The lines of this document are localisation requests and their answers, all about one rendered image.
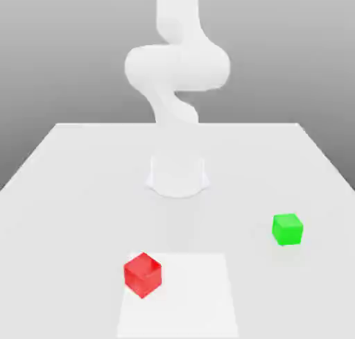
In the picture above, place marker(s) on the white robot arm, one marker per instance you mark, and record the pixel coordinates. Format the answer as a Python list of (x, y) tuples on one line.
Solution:
[(177, 67)]

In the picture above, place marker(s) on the small red cube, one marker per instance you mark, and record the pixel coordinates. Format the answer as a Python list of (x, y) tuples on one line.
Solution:
[(142, 275)]

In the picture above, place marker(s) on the small green cube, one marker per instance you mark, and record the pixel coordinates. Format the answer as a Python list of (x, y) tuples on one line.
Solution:
[(287, 229)]

